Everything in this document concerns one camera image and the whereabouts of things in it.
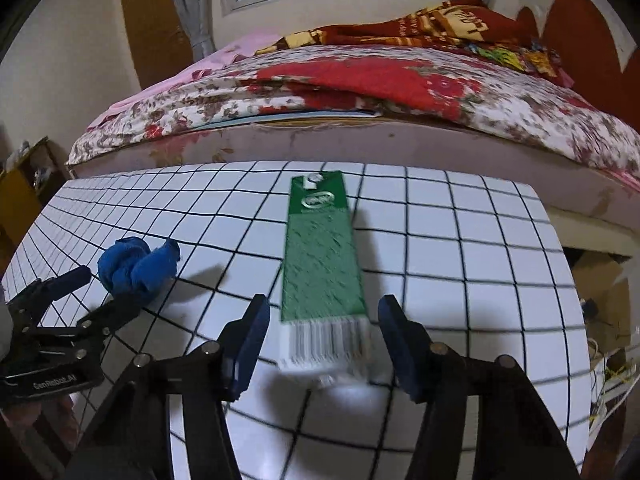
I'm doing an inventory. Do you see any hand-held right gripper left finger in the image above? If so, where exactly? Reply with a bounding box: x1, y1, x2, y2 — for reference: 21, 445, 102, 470
65, 294, 272, 480

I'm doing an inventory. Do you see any brown wooden door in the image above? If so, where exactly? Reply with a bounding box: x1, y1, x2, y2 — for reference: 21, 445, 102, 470
120, 0, 196, 88

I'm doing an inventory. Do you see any red patterned blanket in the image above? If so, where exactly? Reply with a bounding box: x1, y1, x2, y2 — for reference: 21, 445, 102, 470
255, 0, 576, 88

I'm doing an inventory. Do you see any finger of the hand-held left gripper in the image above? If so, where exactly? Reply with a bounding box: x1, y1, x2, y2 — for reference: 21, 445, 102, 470
7, 266, 92, 328
75, 294, 146, 337

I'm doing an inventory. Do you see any red headboard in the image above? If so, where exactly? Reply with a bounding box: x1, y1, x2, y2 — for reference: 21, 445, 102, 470
515, 0, 633, 106

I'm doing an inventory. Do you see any pink cloth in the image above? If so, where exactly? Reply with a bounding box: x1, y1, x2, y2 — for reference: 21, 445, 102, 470
87, 29, 281, 131

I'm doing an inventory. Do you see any floral bedsheet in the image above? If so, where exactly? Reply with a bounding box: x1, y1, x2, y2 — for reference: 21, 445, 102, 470
67, 45, 640, 181

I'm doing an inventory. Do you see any white checked tablecloth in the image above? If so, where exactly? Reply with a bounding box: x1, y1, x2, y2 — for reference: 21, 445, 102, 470
0, 160, 593, 480

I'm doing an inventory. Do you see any blue cloth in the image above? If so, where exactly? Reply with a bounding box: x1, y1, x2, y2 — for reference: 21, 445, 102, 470
97, 236, 181, 306

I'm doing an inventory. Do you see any green and white carton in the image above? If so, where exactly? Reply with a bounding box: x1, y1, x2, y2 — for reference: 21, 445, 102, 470
277, 170, 373, 386

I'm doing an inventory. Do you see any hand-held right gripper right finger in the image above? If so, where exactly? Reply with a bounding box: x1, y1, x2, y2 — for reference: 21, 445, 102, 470
377, 295, 581, 480

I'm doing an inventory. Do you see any bed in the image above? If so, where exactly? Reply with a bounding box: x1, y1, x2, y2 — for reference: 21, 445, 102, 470
67, 0, 640, 261

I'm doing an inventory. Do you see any cardboard box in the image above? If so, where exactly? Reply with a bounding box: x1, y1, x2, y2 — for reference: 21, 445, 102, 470
570, 250, 633, 356

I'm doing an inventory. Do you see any wooden shelf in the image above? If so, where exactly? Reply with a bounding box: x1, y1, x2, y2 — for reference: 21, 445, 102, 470
0, 135, 73, 271

